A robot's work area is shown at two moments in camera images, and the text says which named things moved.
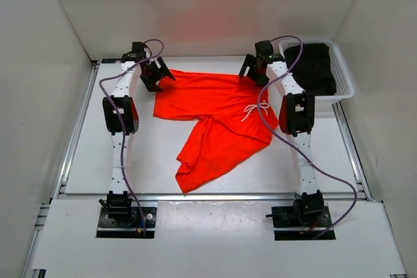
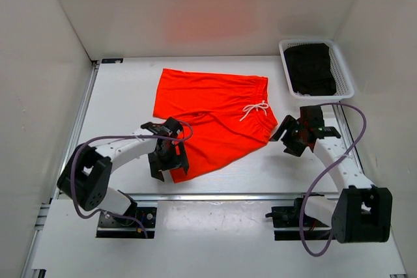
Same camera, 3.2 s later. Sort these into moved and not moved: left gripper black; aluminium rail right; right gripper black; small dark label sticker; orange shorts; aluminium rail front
Moved: right gripper black; left gripper black
Not moved: small dark label sticker; aluminium rail front; aluminium rail right; orange shorts
